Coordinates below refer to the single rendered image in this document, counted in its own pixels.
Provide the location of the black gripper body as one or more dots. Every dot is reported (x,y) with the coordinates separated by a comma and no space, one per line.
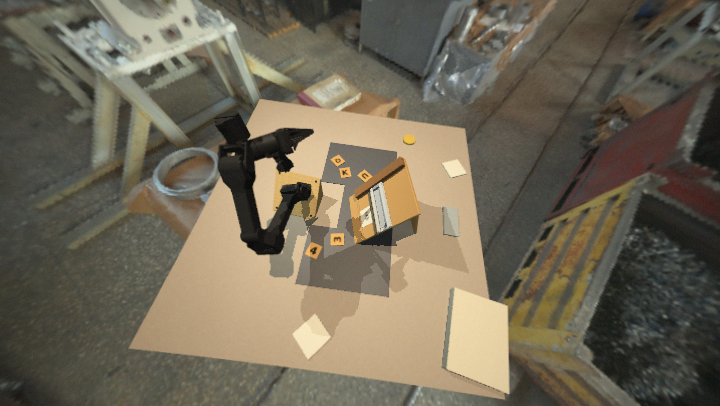
(273,142)

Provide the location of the white paper label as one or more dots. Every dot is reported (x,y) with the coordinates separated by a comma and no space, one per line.
(366,217)

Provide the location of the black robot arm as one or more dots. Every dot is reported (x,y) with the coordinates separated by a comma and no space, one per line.
(238,174)

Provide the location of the grey flat rectangular tile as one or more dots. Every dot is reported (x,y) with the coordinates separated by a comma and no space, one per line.
(450,221)

